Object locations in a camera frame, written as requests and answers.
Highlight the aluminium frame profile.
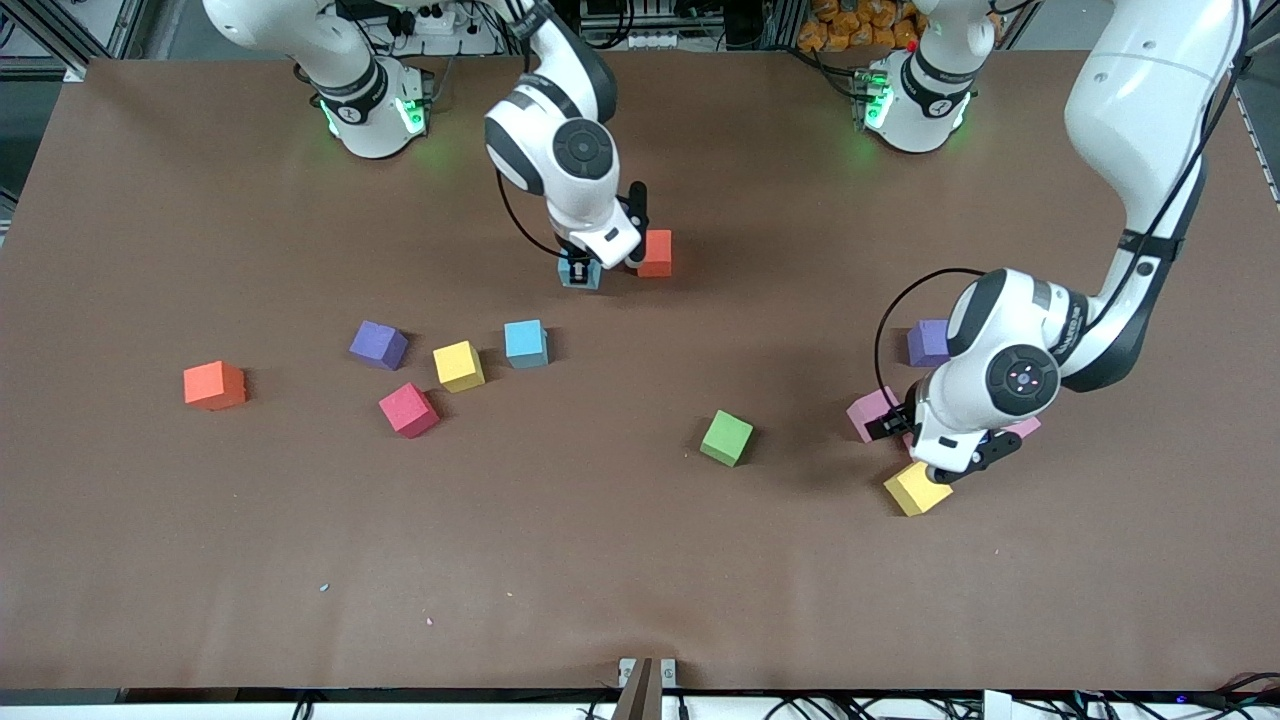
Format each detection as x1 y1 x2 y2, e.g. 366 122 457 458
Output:
0 0 161 83

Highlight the orange packets heap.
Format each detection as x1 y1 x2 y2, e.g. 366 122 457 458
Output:
797 0 926 53

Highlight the green foam block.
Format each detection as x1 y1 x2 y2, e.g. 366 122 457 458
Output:
698 409 755 468

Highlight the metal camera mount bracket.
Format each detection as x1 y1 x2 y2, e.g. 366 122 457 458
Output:
610 656 679 720

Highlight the yellow foam block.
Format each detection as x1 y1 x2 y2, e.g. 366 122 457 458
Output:
882 460 955 518
433 340 486 394

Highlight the orange foam block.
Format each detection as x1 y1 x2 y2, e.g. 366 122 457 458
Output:
183 360 248 412
636 229 674 279

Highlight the white power strip with plugs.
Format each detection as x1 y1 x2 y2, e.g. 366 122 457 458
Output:
385 0 501 57

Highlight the purple foam block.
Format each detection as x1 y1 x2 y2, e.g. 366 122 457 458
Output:
906 319 951 369
349 320 409 372

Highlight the paper table cover sheet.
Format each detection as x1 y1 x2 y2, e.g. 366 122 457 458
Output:
0 50 1280 693

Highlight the red foam block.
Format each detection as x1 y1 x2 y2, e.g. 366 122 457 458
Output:
378 382 441 440

